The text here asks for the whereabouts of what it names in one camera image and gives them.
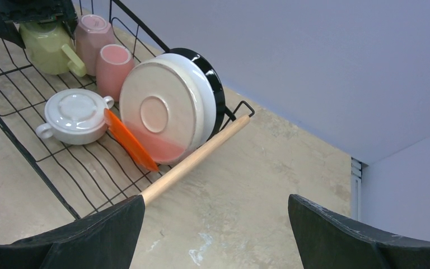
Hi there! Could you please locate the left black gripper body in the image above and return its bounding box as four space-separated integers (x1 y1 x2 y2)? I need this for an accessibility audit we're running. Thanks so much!
0 0 78 49

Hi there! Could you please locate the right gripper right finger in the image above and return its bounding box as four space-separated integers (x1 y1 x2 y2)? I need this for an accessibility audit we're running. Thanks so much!
288 194 430 268

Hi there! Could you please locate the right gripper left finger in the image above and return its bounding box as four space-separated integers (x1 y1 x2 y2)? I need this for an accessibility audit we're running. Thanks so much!
0 195 146 268

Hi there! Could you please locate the green mug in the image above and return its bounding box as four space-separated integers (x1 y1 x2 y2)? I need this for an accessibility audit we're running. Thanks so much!
19 22 87 77

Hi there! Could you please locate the light pink mug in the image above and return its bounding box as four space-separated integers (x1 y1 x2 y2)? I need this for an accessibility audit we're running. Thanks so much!
75 14 115 76

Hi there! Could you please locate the orange plate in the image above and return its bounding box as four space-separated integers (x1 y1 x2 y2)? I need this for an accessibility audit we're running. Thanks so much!
104 108 159 171

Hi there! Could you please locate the black wire dish rack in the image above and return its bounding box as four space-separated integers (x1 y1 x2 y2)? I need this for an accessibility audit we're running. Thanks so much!
0 0 256 220

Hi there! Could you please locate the white enamel mug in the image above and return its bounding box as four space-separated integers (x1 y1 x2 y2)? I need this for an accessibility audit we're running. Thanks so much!
35 89 115 145

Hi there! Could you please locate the pink rimmed large plate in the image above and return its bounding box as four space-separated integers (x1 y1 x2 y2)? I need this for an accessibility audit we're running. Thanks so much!
119 59 204 164

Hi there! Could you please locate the red rimmed plate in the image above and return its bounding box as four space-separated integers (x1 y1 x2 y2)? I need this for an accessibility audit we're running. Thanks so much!
169 48 226 140

